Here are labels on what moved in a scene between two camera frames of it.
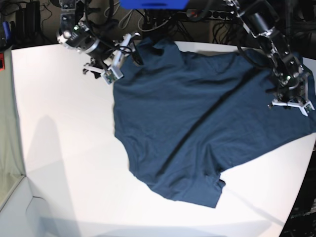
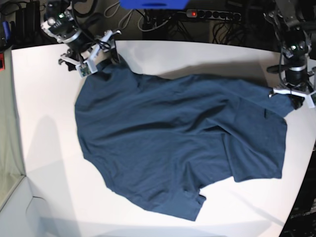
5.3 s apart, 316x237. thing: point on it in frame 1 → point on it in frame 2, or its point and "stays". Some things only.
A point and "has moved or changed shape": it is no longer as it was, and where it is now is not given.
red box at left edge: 2,61 stays
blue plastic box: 154,4 stays
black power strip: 212,15 stays
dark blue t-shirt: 187,119 has moved or changed shape
